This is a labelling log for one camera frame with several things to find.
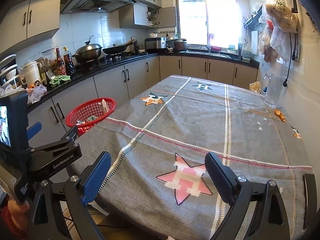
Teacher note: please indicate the red sleeve forearm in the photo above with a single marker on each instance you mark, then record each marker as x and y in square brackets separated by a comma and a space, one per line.
[8, 229]

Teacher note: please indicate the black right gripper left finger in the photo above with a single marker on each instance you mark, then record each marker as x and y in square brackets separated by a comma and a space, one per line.
[46, 219]

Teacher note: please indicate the clear glass pitcher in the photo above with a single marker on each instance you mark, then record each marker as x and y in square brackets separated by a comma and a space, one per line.
[271, 86]

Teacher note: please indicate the white dish rack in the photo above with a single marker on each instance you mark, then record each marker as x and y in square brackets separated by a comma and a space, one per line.
[9, 72]

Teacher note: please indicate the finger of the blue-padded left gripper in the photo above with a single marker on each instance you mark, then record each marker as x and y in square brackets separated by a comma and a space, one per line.
[33, 130]

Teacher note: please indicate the green cloth rag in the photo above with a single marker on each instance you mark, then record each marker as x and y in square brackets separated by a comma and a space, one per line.
[57, 80]

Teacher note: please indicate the crumpled clear plastic bags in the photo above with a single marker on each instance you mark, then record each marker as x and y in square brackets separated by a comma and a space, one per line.
[34, 94]

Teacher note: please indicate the dark cooking pot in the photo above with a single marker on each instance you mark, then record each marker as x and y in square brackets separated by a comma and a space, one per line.
[180, 44]

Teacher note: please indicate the red plastic mesh basket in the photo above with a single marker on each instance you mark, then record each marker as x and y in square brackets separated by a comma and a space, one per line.
[77, 117]

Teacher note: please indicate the orange peel scrap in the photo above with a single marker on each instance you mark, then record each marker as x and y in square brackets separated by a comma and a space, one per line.
[279, 114]

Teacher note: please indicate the hanging plastic bags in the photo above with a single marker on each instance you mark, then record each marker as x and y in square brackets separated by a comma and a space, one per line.
[275, 41]

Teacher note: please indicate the silver rice cooker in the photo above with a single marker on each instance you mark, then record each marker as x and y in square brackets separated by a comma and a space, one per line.
[155, 45]

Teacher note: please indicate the black frying pan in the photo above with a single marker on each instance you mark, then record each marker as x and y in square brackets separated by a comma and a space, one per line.
[118, 49]

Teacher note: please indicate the yellow plastic bag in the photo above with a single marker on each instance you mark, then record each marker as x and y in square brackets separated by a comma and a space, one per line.
[255, 87]

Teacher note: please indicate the person's left hand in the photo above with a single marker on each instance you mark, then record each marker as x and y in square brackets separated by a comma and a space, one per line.
[19, 213]

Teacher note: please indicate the steel wok with lid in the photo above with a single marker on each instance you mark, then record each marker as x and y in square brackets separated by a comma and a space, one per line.
[87, 53]

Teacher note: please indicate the dark soy sauce bottle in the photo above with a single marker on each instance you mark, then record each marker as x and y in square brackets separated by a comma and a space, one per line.
[67, 56]

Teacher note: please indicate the range hood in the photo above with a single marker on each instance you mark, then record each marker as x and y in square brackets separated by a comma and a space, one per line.
[84, 6]

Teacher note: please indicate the green flat box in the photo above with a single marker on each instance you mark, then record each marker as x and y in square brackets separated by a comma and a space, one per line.
[91, 118]

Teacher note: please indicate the white electric kettle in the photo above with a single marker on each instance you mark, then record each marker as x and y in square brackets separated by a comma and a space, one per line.
[31, 74]

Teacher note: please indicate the grey patterned tablecloth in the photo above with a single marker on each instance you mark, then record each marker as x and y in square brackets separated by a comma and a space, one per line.
[158, 142]

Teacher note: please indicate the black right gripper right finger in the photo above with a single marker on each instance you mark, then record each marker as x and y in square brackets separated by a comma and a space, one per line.
[269, 219]

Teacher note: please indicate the red label sauce bottle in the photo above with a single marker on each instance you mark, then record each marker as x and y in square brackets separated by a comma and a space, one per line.
[60, 63]

